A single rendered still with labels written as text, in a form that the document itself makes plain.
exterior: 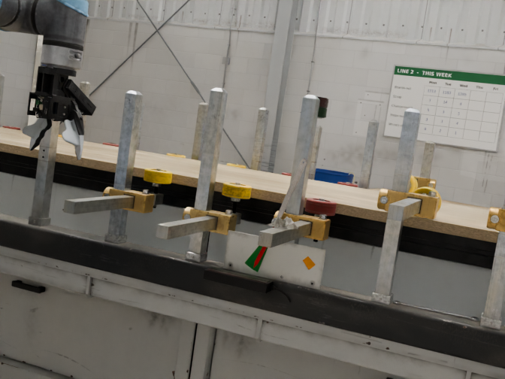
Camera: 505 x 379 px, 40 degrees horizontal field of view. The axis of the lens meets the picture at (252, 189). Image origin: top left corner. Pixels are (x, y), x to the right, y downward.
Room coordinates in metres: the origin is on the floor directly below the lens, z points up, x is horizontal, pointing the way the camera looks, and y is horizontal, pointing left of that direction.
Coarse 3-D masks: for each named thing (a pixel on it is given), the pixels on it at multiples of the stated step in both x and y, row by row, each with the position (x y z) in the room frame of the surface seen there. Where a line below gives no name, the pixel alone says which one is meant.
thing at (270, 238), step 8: (296, 224) 1.59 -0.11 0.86; (304, 224) 1.61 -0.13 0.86; (264, 232) 1.40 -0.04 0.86; (272, 232) 1.41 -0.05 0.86; (280, 232) 1.44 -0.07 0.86; (288, 232) 1.49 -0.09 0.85; (296, 232) 1.55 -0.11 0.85; (304, 232) 1.62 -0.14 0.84; (264, 240) 1.40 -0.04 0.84; (272, 240) 1.40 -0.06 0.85; (280, 240) 1.45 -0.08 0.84; (288, 240) 1.50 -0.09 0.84
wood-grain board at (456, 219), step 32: (0, 128) 3.07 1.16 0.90; (64, 160) 2.14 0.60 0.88; (96, 160) 2.10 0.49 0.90; (160, 160) 2.49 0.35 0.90; (192, 160) 2.77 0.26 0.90; (256, 192) 1.92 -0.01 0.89; (320, 192) 2.12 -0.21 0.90; (352, 192) 2.32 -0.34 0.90; (416, 224) 1.76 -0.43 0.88; (448, 224) 1.74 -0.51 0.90; (480, 224) 1.83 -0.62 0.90
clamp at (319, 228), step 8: (288, 216) 1.69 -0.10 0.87; (296, 216) 1.68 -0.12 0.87; (304, 216) 1.69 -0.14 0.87; (312, 216) 1.71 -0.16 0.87; (312, 224) 1.67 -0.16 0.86; (320, 224) 1.66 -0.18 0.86; (328, 224) 1.69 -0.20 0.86; (312, 232) 1.67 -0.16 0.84; (320, 232) 1.66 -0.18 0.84; (328, 232) 1.70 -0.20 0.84; (320, 240) 1.66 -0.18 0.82
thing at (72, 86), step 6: (66, 84) 1.57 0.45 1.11; (72, 84) 1.58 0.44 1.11; (72, 90) 1.58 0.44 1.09; (78, 90) 1.59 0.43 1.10; (72, 96) 1.59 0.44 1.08; (78, 96) 1.59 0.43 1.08; (84, 96) 1.61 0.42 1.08; (78, 102) 1.61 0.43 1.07; (84, 102) 1.61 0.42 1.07; (90, 102) 1.63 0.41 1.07; (78, 108) 1.63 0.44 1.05; (84, 108) 1.62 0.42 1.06; (90, 108) 1.63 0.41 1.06; (84, 114) 1.65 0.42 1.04; (90, 114) 1.64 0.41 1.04
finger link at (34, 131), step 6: (36, 120) 1.58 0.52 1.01; (42, 120) 1.59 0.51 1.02; (48, 120) 1.60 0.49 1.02; (30, 126) 1.58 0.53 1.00; (36, 126) 1.59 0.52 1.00; (42, 126) 1.60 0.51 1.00; (48, 126) 1.60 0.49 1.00; (24, 132) 1.58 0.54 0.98; (30, 132) 1.59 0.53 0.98; (36, 132) 1.60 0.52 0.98; (42, 132) 1.61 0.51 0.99; (36, 138) 1.61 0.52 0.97; (30, 144) 1.62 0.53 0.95; (36, 144) 1.62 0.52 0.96
